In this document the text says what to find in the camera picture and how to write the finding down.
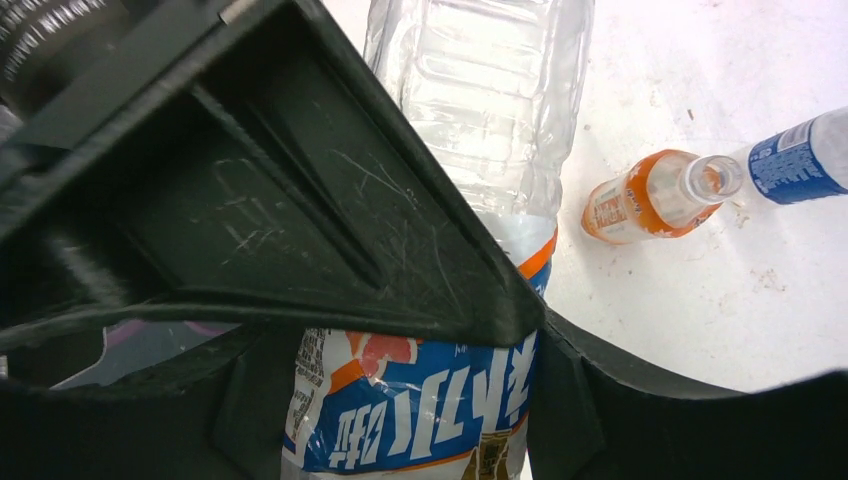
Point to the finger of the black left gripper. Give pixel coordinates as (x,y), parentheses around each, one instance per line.
(265,177)

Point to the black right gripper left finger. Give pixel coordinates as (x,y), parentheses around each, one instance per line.
(217,411)

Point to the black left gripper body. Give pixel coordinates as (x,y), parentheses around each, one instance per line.
(116,47)

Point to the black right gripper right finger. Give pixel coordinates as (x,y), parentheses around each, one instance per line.
(600,412)

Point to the white blue label bottle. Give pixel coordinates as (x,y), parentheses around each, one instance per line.
(493,90)

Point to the orange drink bottle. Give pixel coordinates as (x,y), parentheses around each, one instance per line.
(665,195)

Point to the blue label water bottle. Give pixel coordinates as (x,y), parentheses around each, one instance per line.
(803,163)

